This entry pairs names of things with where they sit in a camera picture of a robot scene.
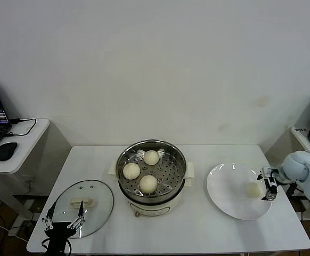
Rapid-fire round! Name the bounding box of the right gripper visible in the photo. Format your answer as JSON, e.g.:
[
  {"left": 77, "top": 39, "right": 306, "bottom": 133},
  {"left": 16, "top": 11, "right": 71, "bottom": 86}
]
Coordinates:
[{"left": 256, "top": 166, "right": 280, "bottom": 202}]

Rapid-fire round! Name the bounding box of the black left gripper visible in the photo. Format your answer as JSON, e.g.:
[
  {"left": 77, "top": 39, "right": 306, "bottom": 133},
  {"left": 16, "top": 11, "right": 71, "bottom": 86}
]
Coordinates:
[{"left": 41, "top": 200, "right": 86, "bottom": 254}]

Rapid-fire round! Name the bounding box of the white steamed baozi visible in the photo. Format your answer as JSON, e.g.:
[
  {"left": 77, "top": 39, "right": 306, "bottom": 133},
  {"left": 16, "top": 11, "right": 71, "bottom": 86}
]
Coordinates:
[
  {"left": 143, "top": 150, "right": 160, "bottom": 166},
  {"left": 139, "top": 175, "right": 158, "bottom": 195},
  {"left": 123, "top": 163, "right": 141, "bottom": 180},
  {"left": 247, "top": 182, "right": 265, "bottom": 198}
]

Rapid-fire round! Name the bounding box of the glass lid with cream handle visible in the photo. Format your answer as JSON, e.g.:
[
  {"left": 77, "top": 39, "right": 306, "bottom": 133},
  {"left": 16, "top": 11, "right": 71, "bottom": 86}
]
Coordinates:
[{"left": 51, "top": 180, "right": 115, "bottom": 239}]

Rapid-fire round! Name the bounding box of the black computer mouse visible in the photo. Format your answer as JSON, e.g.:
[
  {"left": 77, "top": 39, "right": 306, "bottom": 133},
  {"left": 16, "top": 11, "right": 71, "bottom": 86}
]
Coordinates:
[{"left": 0, "top": 142, "right": 19, "bottom": 162}]

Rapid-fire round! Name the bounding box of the steel perforated steamer basket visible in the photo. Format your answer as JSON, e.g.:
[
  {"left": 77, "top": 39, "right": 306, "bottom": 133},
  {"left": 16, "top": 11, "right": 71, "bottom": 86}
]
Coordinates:
[{"left": 109, "top": 138, "right": 195, "bottom": 200}]

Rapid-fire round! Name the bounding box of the white round plate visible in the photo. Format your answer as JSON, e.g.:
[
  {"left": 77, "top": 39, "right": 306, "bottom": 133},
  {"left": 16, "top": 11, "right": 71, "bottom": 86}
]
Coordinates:
[{"left": 206, "top": 162, "right": 273, "bottom": 221}]

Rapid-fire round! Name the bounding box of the white side table with label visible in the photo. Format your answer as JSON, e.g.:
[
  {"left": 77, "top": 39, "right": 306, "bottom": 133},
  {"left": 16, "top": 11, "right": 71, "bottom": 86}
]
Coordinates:
[{"left": 264, "top": 125, "right": 310, "bottom": 237}]

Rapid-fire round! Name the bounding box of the white side table with mouse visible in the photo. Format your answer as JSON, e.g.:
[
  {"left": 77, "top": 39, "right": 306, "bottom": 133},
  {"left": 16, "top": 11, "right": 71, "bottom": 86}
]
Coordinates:
[{"left": 0, "top": 118, "right": 72, "bottom": 225}]

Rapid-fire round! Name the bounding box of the cream electric cooking pot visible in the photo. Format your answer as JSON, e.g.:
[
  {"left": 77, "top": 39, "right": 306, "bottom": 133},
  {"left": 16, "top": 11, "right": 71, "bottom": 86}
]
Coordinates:
[{"left": 109, "top": 170, "right": 195, "bottom": 219}]

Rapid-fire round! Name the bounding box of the black laptop charging cable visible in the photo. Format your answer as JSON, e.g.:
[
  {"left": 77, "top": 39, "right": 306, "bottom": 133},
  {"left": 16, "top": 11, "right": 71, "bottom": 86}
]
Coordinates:
[{"left": 7, "top": 118, "right": 38, "bottom": 137}]

